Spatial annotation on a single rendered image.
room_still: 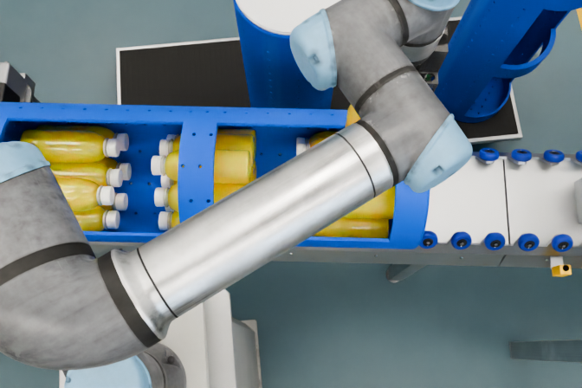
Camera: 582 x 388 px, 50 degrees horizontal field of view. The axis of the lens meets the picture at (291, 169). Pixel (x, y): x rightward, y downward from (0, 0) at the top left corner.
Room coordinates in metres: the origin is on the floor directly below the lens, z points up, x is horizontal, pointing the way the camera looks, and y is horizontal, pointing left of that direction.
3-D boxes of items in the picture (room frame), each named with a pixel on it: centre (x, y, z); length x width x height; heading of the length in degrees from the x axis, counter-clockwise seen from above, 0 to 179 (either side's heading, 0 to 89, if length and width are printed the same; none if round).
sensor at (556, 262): (0.20, -0.61, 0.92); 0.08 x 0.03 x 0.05; 179
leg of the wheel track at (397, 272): (0.26, -0.38, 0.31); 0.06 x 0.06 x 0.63; 89
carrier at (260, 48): (0.84, 0.00, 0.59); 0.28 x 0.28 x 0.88
